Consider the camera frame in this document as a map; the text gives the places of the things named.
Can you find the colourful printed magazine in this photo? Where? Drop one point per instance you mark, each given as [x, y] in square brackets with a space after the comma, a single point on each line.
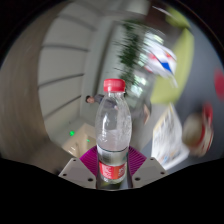
[168, 140]

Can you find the red white patterned mug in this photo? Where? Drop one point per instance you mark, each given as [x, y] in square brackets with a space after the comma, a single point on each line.
[196, 131]

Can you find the large lime green table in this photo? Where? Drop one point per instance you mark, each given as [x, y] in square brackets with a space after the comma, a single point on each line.
[180, 66]

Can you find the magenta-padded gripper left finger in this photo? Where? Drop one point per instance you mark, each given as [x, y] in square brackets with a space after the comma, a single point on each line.
[78, 171]

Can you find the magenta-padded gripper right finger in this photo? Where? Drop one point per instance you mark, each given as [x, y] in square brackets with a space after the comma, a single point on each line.
[146, 170]

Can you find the clear red-capped water bottle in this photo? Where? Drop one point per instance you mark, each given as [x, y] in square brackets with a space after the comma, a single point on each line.
[112, 133]

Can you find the green exit sign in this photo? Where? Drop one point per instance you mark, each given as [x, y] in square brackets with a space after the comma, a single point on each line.
[71, 133]

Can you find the row of potted green plants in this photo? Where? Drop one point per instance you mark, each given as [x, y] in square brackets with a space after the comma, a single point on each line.
[130, 50]

